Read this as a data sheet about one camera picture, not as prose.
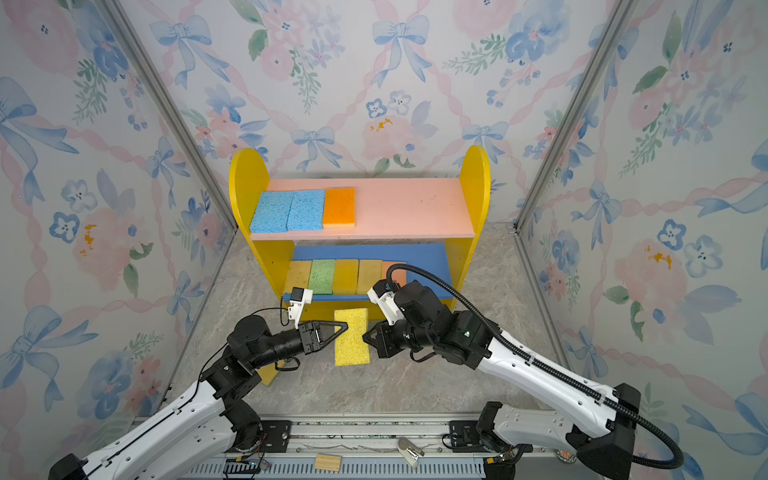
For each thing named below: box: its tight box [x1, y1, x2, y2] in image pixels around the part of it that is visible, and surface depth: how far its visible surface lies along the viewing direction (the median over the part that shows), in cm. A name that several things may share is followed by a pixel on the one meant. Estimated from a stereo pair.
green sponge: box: [308, 259, 336, 295], surface depth 88 cm
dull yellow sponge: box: [284, 261, 312, 294], surface depth 87 cm
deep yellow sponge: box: [332, 259, 359, 295], surface depth 88 cm
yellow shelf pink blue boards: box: [230, 145, 491, 320], surface depth 72 cm
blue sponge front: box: [286, 190, 325, 231], surface depth 67 cm
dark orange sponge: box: [322, 188, 357, 228], surface depth 67 cm
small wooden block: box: [314, 453, 343, 472], surface depth 72 cm
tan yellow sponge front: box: [357, 260, 383, 295], surface depth 88 cm
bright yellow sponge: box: [334, 308, 370, 367], surface depth 66 cm
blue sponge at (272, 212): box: [250, 191, 294, 234], surface depth 66 cm
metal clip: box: [397, 437, 425, 468], surface depth 72 cm
